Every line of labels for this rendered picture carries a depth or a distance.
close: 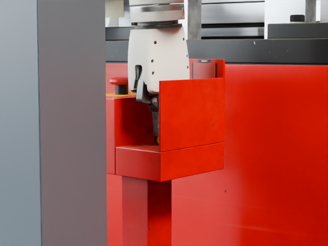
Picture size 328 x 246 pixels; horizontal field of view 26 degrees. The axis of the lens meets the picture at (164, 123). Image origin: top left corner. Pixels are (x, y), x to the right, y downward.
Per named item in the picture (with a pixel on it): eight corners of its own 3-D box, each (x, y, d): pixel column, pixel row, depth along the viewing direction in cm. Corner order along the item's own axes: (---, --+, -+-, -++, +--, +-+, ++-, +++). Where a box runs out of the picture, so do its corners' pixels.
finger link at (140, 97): (146, 48, 109) (165, 69, 112) (125, 90, 106) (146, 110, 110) (152, 48, 108) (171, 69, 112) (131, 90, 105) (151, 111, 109)
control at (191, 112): (69, 168, 118) (68, 58, 116) (135, 156, 130) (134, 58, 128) (160, 182, 105) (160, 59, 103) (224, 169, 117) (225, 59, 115)
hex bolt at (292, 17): (287, 23, 134) (287, 14, 134) (293, 23, 136) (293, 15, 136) (301, 23, 133) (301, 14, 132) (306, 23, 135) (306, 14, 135)
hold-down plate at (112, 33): (41, 41, 165) (41, 28, 165) (56, 41, 169) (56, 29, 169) (150, 40, 149) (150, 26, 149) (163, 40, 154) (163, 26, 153)
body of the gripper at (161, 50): (160, 17, 115) (164, 86, 117) (116, 21, 108) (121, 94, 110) (197, 16, 111) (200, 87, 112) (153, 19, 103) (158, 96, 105)
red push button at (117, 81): (104, 98, 118) (104, 76, 118) (121, 97, 121) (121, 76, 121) (121, 99, 116) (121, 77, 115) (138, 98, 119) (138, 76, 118)
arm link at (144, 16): (156, 5, 115) (157, 23, 116) (118, 7, 109) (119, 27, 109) (196, 2, 110) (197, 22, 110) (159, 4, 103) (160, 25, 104)
